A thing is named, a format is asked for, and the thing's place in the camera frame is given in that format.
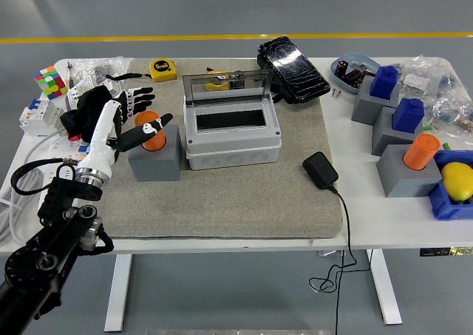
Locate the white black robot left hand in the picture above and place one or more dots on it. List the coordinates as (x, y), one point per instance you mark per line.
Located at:
(101, 135)

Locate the smoky transparent box lid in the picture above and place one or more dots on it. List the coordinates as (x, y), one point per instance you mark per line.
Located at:
(221, 100)

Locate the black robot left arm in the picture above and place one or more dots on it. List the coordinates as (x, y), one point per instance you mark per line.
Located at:
(55, 235)

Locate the grey electrical junction box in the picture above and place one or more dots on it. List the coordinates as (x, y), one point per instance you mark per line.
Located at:
(233, 146)

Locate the black cloth glove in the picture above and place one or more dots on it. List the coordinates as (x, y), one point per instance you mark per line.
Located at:
(85, 105)

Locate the white power strip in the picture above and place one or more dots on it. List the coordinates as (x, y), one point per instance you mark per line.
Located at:
(63, 146)

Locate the white purple small carton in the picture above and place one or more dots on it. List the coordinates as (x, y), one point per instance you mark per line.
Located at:
(79, 89)

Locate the grey block with round hole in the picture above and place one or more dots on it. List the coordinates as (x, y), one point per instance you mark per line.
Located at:
(155, 168)

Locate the white circuit breaker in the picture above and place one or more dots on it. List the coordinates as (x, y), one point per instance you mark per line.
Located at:
(37, 118)

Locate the clear plastic bag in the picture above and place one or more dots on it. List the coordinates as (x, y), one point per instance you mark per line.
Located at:
(111, 67)

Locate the slim metal screwdriver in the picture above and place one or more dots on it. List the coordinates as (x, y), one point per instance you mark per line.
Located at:
(69, 74)

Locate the large colourful puzzle cube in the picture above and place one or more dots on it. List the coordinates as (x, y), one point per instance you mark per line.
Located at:
(50, 81)

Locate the square yellow tape measure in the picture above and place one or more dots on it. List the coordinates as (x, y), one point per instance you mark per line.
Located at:
(162, 70)

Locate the round yellow tape measure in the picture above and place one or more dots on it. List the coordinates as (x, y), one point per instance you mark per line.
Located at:
(216, 87)

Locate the black cylinder capacitor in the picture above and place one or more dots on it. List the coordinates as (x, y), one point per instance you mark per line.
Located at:
(238, 83)

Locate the grey-brown mat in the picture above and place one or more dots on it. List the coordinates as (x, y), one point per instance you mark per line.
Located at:
(240, 202)

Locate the white table leg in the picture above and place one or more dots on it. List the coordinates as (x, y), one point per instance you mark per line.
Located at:
(118, 294)
(386, 290)

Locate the shiny black case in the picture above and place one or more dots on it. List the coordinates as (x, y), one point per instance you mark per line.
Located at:
(295, 72)

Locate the black power adapter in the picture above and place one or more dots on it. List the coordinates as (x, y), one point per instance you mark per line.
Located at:
(319, 168)

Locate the blue-grey dish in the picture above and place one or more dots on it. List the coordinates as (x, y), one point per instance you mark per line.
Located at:
(341, 80)

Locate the black capacitor in dish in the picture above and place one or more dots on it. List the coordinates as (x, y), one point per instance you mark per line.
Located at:
(341, 68)

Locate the brown electronic components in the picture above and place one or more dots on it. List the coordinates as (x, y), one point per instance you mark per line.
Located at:
(351, 77)

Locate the grey holder block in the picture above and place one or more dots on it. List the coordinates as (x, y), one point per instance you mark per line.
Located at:
(364, 109)
(403, 179)
(384, 135)

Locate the blue bottle-shaped block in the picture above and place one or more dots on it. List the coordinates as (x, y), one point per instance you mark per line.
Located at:
(384, 81)
(406, 115)

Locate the clear bag of components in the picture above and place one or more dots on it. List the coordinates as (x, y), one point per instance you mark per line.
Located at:
(451, 109)
(425, 74)

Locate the blue plastic bin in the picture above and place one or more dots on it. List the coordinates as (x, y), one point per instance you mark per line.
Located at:
(441, 205)

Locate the yellow lemon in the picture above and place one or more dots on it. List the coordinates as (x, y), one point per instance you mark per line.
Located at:
(458, 181)

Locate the black table control panel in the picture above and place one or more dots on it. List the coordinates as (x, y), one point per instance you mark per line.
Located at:
(443, 251)

